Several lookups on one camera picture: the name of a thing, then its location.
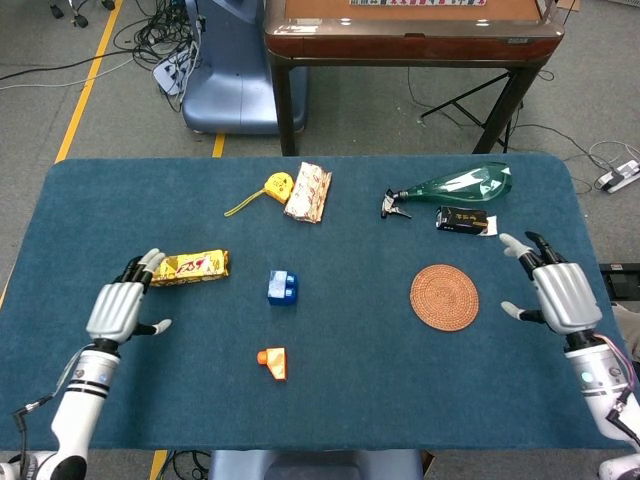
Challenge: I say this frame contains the black flat case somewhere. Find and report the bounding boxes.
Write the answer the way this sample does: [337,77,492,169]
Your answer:
[598,262,640,301]

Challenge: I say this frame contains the round woven coaster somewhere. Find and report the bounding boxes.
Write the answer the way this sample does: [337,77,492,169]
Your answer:
[409,263,481,332]

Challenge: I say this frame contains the orange toy brick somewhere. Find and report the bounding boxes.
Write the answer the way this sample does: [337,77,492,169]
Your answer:
[256,346,289,383]

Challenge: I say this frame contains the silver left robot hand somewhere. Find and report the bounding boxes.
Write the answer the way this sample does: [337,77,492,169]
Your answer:
[85,248,173,345]

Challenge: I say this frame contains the white red patterned packet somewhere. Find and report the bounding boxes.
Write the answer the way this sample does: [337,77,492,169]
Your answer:
[283,161,333,225]

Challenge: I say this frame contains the black cable tangle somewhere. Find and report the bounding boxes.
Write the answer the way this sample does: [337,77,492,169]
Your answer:
[112,0,209,114]

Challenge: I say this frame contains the brown mahjong table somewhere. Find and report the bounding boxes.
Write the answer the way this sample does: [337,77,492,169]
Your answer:
[263,0,566,157]

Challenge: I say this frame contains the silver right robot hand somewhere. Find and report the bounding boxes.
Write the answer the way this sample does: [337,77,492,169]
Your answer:
[498,230,604,337]

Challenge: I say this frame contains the black small box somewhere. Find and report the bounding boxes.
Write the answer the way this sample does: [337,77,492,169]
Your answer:
[435,205,499,238]

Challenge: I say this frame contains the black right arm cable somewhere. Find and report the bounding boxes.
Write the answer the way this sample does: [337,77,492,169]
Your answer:
[602,387,640,449]

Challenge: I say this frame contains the black chair wheels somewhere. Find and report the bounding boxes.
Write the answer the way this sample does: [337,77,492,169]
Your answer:
[48,0,116,29]

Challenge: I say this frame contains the green spray bottle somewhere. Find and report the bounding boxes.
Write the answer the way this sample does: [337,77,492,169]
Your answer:
[379,161,514,221]

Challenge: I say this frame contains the white power strip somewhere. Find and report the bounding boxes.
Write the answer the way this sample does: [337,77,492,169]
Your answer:
[593,159,640,194]
[152,47,199,97]

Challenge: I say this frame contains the yellow tape measure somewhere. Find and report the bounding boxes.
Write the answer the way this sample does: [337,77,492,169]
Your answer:
[223,171,294,218]

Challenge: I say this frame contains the yellow snack package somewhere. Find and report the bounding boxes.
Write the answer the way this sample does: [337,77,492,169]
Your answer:
[149,249,232,288]

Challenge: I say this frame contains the beige fabric bundle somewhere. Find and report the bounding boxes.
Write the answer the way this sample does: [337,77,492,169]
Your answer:
[610,302,640,361]

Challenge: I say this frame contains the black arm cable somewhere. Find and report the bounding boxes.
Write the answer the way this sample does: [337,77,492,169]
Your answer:
[602,387,640,449]
[10,393,55,464]

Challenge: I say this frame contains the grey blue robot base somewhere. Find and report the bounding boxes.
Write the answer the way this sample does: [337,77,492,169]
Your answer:
[207,448,425,480]

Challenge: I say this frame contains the blue grey machine base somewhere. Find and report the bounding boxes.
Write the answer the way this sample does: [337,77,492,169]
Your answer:
[181,0,309,136]

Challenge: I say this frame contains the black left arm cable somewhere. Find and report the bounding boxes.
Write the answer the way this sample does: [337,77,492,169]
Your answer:
[10,393,55,464]

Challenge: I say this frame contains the blue felt table cover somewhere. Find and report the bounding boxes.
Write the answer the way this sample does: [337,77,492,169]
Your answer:
[0,152,640,451]

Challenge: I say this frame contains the blue toy brick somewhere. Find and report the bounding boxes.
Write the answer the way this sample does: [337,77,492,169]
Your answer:
[266,269,300,307]

